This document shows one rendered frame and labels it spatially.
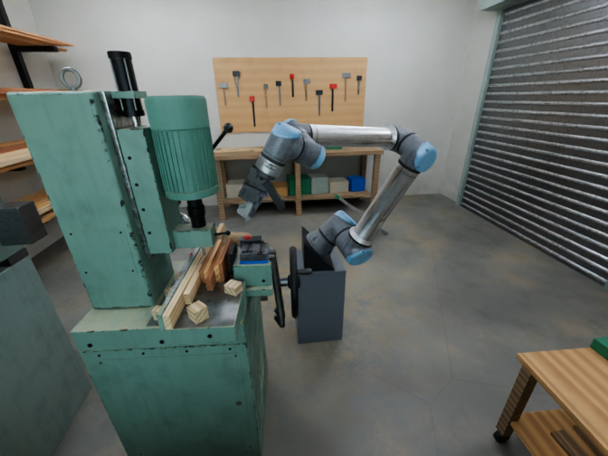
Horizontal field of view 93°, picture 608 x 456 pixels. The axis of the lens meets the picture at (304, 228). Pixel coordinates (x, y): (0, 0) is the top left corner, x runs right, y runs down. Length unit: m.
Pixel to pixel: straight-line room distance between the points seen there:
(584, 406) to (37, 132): 1.91
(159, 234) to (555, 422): 1.82
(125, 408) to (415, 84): 4.55
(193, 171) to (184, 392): 0.83
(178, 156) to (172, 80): 3.48
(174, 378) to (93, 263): 0.50
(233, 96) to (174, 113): 3.33
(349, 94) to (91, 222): 3.76
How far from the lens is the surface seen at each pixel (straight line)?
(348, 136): 1.25
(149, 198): 1.06
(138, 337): 1.18
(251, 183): 1.00
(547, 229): 3.78
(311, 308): 1.87
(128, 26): 4.59
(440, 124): 4.98
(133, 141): 1.02
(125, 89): 1.06
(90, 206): 1.11
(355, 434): 1.74
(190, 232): 1.10
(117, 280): 1.21
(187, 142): 0.96
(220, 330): 0.91
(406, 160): 1.38
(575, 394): 1.52
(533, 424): 1.82
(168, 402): 1.40
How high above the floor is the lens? 1.50
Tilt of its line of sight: 25 degrees down
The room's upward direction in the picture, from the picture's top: 1 degrees counter-clockwise
